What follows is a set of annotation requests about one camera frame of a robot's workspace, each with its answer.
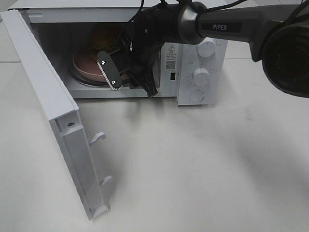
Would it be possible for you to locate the white microwave door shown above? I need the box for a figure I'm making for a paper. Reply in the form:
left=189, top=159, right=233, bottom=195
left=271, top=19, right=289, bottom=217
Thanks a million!
left=0, top=10, right=112, bottom=220

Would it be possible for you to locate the white warning label sticker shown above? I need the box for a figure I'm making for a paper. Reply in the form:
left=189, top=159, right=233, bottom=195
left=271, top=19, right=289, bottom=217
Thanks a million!
left=164, top=43, right=179, bottom=71

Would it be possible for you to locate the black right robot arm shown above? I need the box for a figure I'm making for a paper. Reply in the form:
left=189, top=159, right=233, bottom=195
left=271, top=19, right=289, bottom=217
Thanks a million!
left=112, top=0, right=309, bottom=98

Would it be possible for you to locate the pink round plate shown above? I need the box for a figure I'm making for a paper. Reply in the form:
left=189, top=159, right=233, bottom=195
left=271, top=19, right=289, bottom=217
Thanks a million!
left=72, top=47, right=132, bottom=83

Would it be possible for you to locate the burger with lettuce and cheese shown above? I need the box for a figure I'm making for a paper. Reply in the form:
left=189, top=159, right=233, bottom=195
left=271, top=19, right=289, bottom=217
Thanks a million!
left=88, top=23, right=122, bottom=61

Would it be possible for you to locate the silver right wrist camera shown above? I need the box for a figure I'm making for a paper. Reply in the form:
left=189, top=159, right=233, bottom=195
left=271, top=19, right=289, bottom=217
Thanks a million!
left=97, top=51, right=123, bottom=91

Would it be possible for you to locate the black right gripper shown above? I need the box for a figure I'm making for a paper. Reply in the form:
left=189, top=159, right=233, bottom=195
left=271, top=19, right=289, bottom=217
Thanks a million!
left=115, top=12, right=166, bottom=97

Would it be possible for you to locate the white upper microwave knob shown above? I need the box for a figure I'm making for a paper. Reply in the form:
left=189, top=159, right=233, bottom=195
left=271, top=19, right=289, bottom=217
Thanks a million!
left=197, top=38, right=217, bottom=58

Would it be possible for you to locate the white lower microwave knob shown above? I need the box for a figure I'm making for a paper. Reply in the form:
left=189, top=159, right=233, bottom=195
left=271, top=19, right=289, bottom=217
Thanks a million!
left=193, top=68, right=210, bottom=86

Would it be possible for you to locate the white round door button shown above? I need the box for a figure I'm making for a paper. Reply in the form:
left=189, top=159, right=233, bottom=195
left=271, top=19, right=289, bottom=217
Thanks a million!
left=190, top=90, right=205, bottom=102

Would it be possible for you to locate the white microwave oven body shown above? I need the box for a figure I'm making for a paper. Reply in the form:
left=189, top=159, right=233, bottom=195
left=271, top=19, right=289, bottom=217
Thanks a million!
left=1, top=0, right=227, bottom=105

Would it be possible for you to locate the glass microwave turntable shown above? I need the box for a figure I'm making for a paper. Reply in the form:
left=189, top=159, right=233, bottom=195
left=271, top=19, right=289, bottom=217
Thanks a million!
left=69, top=67, right=132, bottom=87

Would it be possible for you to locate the white microwave knob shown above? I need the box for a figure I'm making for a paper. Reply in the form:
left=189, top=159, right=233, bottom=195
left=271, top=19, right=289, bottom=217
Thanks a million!
left=193, top=68, right=210, bottom=86
left=197, top=38, right=217, bottom=58

